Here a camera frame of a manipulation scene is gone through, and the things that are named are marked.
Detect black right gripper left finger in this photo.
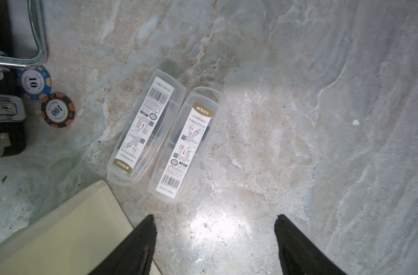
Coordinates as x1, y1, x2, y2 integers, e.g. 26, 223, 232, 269
90, 214, 157, 275

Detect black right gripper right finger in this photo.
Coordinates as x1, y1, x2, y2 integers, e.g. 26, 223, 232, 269
274, 214, 345, 275

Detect cream canvas tote bag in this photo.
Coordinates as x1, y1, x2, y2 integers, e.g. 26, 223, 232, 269
0, 181, 160, 275

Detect red poker chip 100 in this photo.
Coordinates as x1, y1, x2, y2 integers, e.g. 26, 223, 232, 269
41, 92, 76, 128

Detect black case with latches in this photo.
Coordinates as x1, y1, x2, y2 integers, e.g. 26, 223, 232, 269
0, 1, 47, 158

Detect blue poker chip 10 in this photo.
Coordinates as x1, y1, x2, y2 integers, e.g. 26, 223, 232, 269
16, 66, 53, 100

